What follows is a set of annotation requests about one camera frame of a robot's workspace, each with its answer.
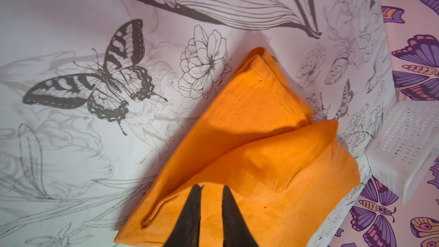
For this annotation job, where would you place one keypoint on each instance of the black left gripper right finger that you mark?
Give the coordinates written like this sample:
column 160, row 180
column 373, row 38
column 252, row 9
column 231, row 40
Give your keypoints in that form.
column 235, row 230

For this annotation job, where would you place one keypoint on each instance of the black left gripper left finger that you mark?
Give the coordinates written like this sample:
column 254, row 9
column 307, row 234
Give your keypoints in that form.
column 186, row 232

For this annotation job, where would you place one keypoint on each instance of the orange long pants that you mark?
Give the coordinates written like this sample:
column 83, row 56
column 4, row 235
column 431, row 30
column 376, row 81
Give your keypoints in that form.
column 287, row 173

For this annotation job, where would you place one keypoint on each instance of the floral printed table mat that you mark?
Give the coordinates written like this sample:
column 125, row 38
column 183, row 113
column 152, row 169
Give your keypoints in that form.
column 97, row 94

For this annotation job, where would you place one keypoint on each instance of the white plastic laundry basket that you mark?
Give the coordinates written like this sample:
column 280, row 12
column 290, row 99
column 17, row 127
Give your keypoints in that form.
column 405, row 147

